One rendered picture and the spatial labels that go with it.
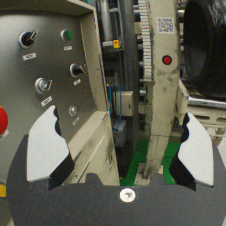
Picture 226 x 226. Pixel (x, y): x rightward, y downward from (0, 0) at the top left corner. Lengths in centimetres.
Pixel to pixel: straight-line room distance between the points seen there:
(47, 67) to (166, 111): 57
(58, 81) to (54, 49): 8
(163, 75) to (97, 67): 32
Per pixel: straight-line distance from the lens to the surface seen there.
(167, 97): 61
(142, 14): 59
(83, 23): 41
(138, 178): 124
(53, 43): 29
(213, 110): 63
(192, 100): 55
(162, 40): 56
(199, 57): 95
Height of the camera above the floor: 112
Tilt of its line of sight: 31 degrees down
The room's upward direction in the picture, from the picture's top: 8 degrees counter-clockwise
